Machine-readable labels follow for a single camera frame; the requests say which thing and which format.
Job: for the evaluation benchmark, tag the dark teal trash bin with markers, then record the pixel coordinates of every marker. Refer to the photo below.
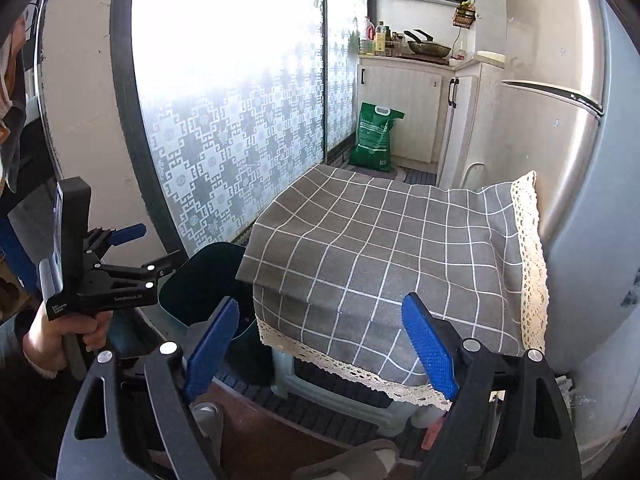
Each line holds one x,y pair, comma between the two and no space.
195,290

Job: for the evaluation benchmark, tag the green rice bag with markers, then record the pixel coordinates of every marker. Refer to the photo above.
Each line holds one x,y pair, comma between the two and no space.
372,147

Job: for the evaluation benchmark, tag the white kitchen cabinet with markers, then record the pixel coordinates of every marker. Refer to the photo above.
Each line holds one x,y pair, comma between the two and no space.
447,109

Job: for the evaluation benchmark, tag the grey slipper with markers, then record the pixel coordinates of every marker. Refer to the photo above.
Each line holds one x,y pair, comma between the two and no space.
373,460

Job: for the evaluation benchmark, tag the silver refrigerator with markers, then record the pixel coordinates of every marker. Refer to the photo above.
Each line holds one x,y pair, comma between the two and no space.
568,109

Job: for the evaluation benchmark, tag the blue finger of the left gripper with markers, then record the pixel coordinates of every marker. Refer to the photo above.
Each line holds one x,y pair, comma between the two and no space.
126,235

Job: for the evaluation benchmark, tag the wall-mounted spice rack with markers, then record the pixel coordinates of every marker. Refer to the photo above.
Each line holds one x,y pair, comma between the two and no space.
464,15

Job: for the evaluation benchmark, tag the light blue plastic stool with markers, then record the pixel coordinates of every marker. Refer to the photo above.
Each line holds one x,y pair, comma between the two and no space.
390,421

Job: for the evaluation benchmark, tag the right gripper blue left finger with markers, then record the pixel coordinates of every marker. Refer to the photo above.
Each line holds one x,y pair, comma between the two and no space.
206,344

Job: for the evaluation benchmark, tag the dark striped floor mat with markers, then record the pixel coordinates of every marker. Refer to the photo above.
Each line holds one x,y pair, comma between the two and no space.
328,263

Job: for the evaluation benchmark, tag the red-capped bottle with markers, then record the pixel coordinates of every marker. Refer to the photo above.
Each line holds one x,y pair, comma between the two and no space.
369,30

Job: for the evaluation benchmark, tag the person's left hand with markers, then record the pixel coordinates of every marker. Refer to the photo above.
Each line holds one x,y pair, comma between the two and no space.
43,344

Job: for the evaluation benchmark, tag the frying pan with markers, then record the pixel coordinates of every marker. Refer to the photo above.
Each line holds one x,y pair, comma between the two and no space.
421,43

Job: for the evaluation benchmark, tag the grey checked tablecloth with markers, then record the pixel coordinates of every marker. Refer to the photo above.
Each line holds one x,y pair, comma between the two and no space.
494,266

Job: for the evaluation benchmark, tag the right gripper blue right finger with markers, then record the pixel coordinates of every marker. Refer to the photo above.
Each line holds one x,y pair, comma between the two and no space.
434,342

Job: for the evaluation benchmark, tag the yellow oil bottle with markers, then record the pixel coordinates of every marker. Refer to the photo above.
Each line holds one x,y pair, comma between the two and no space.
380,39

